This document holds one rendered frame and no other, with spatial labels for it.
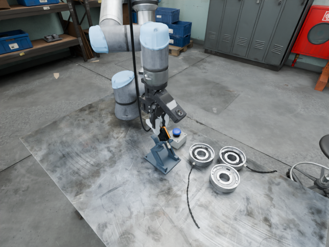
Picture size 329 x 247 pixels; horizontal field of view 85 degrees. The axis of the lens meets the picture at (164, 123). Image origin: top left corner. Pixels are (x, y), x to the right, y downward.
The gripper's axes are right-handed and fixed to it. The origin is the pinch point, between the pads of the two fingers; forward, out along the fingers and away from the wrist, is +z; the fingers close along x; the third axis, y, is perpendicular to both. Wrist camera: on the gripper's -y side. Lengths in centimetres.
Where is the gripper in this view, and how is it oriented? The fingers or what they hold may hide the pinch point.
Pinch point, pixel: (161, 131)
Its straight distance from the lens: 67.4
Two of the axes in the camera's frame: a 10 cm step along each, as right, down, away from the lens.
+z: 0.0, 7.6, 6.5
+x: -6.8, 4.8, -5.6
